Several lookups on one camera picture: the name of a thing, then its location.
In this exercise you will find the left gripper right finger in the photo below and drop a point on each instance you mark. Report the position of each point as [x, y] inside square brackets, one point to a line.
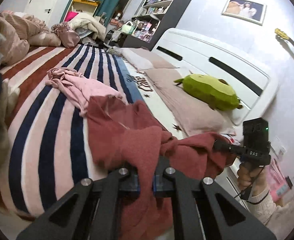
[161, 185]

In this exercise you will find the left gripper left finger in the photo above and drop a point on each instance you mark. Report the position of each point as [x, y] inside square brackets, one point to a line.
[129, 181]

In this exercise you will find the dark red knit garment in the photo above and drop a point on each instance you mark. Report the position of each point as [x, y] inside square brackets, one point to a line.
[120, 133]

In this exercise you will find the right forearm cream sleeve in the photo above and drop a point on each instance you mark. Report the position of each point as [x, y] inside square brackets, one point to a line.
[280, 220]

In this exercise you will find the person's right hand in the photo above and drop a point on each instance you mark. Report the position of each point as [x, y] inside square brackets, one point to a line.
[256, 178]

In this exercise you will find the white bedside table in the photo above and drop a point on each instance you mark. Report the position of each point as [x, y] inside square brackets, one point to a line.
[228, 180]

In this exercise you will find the white bed headboard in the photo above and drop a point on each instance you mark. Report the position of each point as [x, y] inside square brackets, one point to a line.
[254, 83]

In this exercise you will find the green avocado plush toy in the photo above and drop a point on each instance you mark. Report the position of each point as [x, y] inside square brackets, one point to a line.
[217, 93]

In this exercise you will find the near pink ribbed pillow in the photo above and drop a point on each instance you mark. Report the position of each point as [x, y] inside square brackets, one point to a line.
[193, 115]

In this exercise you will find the striped fleece blanket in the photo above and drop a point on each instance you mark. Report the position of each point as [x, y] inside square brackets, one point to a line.
[48, 138]

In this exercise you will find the pink small garment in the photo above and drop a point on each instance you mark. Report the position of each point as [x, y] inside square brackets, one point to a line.
[78, 89]

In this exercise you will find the far pink pillow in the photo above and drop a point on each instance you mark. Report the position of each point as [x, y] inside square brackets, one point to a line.
[143, 59]

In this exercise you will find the yellow electric guitar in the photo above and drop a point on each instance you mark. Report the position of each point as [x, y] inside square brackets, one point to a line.
[283, 36]

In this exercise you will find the shiny pink bag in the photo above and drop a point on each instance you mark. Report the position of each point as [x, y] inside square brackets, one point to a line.
[67, 35]

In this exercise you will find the beige blanket heap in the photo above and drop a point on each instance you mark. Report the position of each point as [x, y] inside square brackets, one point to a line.
[85, 21]

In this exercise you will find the dark bookshelf unit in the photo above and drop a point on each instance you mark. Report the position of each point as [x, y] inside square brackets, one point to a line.
[151, 20]

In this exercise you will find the yellow top cabinet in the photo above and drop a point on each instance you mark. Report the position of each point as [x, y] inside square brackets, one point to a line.
[78, 6]

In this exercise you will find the pink crumpled duvet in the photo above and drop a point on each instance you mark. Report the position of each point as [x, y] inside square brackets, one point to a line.
[21, 32]

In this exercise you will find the black camera box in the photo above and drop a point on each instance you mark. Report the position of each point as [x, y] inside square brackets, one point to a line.
[256, 135]

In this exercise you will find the framed photo on wall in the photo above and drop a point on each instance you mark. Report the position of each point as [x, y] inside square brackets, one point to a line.
[245, 10]

